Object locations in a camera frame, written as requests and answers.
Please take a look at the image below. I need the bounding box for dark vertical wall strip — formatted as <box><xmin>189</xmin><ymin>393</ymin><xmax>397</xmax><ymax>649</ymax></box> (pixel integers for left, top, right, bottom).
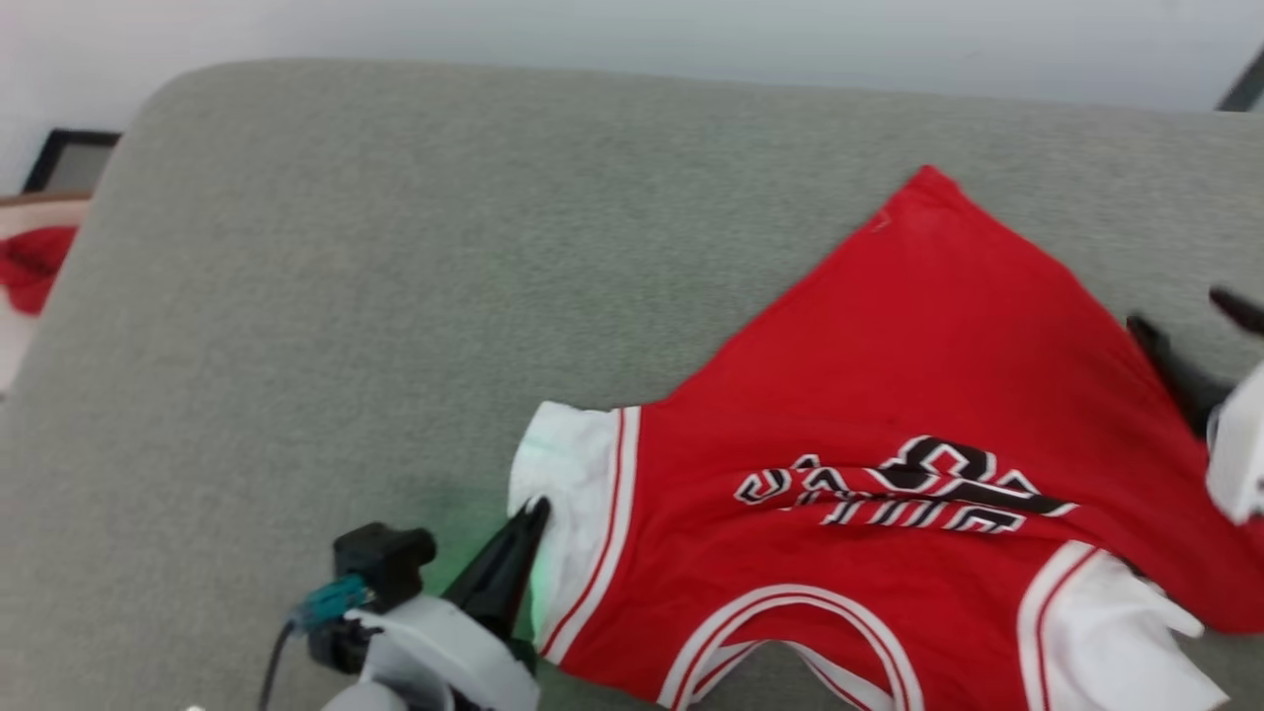
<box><xmin>1217</xmin><ymin>44</ymin><xmax>1264</xmax><ymax>113</ymax></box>

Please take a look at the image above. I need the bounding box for teal left camera connector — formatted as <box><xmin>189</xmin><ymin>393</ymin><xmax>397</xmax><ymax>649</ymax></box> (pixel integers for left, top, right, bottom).
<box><xmin>294</xmin><ymin>575</ymin><xmax>374</xmax><ymax>633</ymax></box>

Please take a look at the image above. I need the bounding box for red and white jersey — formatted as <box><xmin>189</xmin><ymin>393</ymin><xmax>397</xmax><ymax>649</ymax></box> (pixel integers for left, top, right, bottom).
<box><xmin>507</xmin><ymin>165</ymin><xmax>1264</xmax><ymax>711</ymax></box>

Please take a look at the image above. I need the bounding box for black left camera cable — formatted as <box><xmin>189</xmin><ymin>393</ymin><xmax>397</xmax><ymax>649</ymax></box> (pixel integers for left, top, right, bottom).
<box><xmin>259</xmin><ymin>617</ymin><xmax>302</xmax><ymax>711</ymax></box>

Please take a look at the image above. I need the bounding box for grey fabric sofa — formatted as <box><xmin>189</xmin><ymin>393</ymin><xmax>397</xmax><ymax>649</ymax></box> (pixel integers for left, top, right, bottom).
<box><xmin>0</xmin><ymin>57</ymin><xmax>1264</xmax><ymax>711</ymax></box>

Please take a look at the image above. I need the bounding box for black rectangular frame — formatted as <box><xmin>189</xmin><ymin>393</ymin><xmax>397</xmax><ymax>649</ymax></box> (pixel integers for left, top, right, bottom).
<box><xmin>22</xmin><ymin>128</ymin><xmax>121</xmax><ymax>196</ymax></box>

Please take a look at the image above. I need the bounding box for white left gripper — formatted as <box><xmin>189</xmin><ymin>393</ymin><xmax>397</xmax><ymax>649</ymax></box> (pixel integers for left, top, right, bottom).
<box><xmin>348</xmin><ymin>499</ymin><xmax>551</xmax><ymax>711</ymax></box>

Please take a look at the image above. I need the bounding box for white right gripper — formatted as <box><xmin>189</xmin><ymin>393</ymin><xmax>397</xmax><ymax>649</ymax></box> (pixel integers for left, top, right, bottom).
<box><xmin>1126</xmin><ymin>288</ymin><xmax>1264</xmax><ymax>524</ymax></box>

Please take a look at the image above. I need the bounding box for crumpled red cloth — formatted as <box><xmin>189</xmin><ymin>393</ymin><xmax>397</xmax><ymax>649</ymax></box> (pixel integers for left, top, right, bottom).
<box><xmin>0</xmin><ymin>225</ymin><xmax>78</xmax><ymax>317</ymax></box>

